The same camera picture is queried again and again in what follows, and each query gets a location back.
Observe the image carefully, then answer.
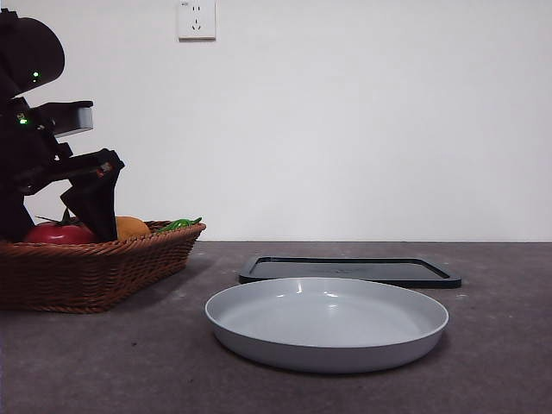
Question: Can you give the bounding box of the brown potato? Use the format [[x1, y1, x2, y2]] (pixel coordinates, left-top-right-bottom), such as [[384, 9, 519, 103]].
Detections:
[[115, 216, 153, 242]]

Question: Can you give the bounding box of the white wall socket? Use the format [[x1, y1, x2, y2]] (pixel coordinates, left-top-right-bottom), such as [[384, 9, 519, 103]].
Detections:
[[178, 0, 217, 42]]

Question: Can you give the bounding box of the brown wicker basket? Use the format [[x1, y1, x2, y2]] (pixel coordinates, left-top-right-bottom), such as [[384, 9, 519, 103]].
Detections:
[[0, 220, 208, 314]]

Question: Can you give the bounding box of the red tomato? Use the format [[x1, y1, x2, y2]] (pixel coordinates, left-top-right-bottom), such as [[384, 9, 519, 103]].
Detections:
[[22, 208, 98, 245]]

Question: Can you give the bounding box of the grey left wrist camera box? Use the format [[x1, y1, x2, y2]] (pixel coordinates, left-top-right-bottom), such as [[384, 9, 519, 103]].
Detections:
[[50, 100, 95, 140]]

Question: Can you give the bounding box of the grey round plate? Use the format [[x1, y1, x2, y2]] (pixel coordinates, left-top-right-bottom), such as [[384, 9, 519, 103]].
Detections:
[[204, 276, 450, 374]]

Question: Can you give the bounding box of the green pepper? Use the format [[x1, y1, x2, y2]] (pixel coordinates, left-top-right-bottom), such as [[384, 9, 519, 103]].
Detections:
[[154, 216, 204, 235]]

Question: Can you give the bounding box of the black rectangular tray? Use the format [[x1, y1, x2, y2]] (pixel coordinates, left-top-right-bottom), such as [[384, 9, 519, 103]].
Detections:
[[238, 256, 463, 290]]

